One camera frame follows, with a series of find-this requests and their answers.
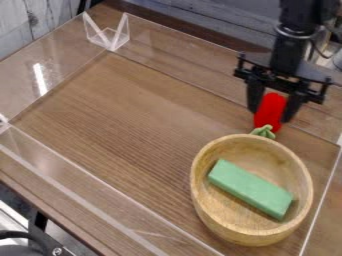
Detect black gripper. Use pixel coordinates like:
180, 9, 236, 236
234, 52, 342, 123

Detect red knitted fruit green stem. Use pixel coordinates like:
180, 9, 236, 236
251, 93, 286, 139

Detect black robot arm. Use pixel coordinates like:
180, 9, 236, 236
234, 0, 340, 123

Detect round wooden bowl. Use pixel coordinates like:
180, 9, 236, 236
189, 134, 314, 247

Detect green rectangular block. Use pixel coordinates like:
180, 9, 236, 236
207, 159, 294, 220

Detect clear acrylic tray walls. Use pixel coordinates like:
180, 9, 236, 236
0, 6, 342, 256

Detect clear acrylic corner bracket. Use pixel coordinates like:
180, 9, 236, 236
81, 12, 129, 52

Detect black table leg bracket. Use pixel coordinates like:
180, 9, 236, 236
0, 209, 77, 256

